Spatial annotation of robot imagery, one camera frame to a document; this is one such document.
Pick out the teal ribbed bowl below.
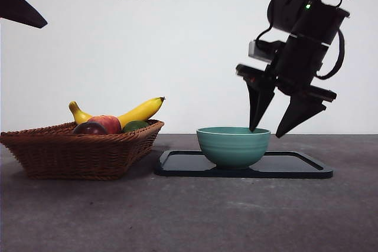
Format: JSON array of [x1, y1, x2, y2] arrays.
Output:
[[196, 126, 271, 171]]

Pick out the red orange peach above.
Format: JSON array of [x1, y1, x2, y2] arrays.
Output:
[[87, 115, 122, 135]]

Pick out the dark rectangular tray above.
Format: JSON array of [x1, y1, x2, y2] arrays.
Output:
[[153, 150, 334, 179]]

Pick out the black cable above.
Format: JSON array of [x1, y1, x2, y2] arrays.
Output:
[[255, 0, 292, 43], [317, 27, 346, 81]]

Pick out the brown wicker basket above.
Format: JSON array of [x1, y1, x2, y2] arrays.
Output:
[[0, 119, 165, 181]]

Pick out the right wrist grey camera box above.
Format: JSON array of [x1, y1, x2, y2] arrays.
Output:
[[247, 39, 286, 63]]

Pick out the yellow banana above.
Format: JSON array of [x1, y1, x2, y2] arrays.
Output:
[[69, 96, 165, 130]]

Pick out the dark purple plum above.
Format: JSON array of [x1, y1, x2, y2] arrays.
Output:
[[73, 122, 109, 136]]

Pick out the green avocado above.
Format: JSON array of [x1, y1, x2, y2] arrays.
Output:
[[121, 120, 149, 134]]

